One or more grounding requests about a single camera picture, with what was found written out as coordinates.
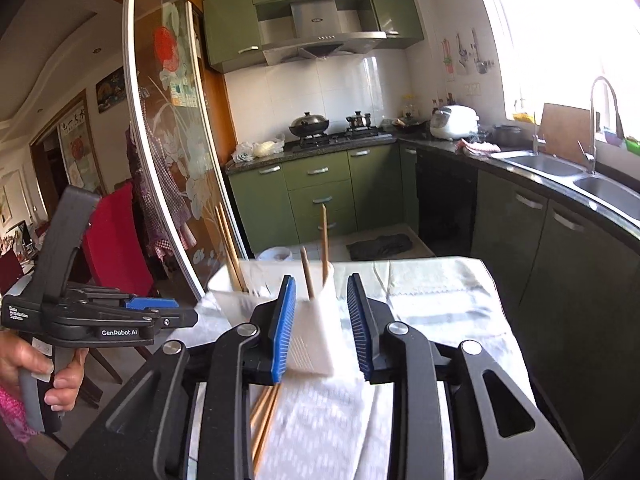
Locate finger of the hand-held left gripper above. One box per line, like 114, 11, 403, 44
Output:
145, 310, 199, 331
65, 284, 180, 312

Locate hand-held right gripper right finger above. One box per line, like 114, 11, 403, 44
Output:
346, 273, 584, 480

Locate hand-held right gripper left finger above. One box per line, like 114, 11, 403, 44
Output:
55, 274, 298, 480

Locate white plastic utensil holder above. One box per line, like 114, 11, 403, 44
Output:
206, 258, 347, 380

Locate dark wooden chopstick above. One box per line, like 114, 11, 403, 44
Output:
300, 246, 316, 298
320, 204, 330, 283

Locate light bamboo chopstick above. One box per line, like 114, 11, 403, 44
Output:
220, 205, 248, 291
248, 384, 278, 441
215, 206, 242, 292
252, 385, 282, 476

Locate hanging kitchen utensils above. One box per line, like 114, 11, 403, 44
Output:
442, 30, 493, 81

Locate person's left hand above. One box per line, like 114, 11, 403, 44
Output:
0, 332, 90, 413

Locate red covered chair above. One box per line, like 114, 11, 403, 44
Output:
82, 182, 156, 301

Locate pale checked tablecloth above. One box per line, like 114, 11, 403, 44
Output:
187, 255, 541, 480

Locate black floor mat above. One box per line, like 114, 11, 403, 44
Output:
347, 234, 413, 261

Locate checked apron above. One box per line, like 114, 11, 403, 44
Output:
126, 120, 193, 261

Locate green lower cabinets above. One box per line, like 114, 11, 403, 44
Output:
226, 142, 640, 461

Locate green cabinets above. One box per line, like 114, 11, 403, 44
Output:
226, 142, 640, 461
201, 0, 426, 73

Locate flower print glass sliding door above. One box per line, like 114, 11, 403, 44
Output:
122, 0, 251, 306

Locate pale plastic bag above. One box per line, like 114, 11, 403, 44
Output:
252, 135, 286, 157

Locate black gas stove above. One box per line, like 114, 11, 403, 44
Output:
287, 127, 396, 153

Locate black wok with lid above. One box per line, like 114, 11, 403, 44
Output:
289, 112, 331, 138

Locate dark frying pan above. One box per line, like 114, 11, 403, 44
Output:
392, 112, 431, 133

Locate pink cloth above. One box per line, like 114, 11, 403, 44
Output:
456, 139, 501, 156

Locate white rice cooker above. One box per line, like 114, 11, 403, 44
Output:
430, 105, 480, 141

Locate dark cooking pot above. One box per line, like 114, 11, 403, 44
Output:
492, 125, 523, 148

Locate steel double sink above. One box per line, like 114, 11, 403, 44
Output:
490, 150, 640, 221

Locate wooden cutting board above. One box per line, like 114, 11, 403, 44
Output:
539, 103, 596, 166

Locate green upper cabinets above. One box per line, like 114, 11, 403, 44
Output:
201, 0, 426, 73

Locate steel range hood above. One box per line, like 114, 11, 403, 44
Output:
255, 0, 388, 66

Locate tall steel faucet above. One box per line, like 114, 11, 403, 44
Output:
577, 76, 626, 176

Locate kitchen window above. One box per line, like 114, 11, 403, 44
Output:
480, 0, 640, 136

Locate framed wall poster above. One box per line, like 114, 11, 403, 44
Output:
57, 92, 103, 196

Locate dark wall picture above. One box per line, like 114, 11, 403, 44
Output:
96, 66, 126, 113

